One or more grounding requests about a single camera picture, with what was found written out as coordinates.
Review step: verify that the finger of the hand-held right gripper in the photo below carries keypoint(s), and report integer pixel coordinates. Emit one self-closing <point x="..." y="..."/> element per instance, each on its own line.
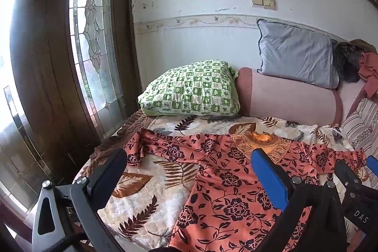
<point x="373" y="165"/>
<point x="348" y="178"/>

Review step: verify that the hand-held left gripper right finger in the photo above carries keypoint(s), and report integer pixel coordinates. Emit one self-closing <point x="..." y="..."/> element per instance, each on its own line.
<point x="270" y="178"/>

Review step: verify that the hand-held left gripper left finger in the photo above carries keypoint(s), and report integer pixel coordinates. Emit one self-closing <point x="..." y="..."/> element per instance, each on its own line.
<point x="107" y="178"/>

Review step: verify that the orange floral garment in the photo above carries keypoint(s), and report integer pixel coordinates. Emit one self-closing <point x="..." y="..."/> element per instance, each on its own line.
<point x="224" y="181"/>

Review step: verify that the striped floral pillow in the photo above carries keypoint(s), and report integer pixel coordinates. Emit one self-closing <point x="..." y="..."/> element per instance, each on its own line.
<point x="363" y="125"/>

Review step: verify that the leaf print blanket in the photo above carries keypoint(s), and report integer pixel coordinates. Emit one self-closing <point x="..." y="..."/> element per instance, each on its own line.
<point x="138" y="210"/>

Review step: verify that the pink bolster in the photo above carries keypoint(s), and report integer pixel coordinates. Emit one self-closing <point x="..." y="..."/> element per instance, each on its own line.
<point x="289" y="101"/>

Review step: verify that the salmon pink cloth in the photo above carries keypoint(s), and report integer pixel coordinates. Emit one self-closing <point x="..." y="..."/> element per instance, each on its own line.
<point x="370" y="66"/>

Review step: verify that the dark furry cloth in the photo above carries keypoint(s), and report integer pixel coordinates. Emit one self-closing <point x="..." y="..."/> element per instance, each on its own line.
<point x="347" y="63"/>

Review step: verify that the olive cloth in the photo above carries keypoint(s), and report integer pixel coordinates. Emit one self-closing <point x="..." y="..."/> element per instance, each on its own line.
<point x="364" y="44"/>

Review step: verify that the green checkered pillow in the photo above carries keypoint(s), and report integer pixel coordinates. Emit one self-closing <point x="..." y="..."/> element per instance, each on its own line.
<point x="189" y="86"/>

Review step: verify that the grey pillow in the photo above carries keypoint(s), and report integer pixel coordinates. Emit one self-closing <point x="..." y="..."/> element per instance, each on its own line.
<point x="295" y="54"/>

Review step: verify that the brown wooden door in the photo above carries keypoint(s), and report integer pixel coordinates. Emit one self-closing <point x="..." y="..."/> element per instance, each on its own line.
<point x="44" y="63"/>

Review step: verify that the stained glass window panel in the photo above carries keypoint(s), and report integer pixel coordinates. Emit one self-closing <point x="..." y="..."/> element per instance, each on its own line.
<point x="94" y="33"/>

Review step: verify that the beige wall light switch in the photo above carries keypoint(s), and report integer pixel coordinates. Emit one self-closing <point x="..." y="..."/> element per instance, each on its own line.
<point x="263" y="2"/>

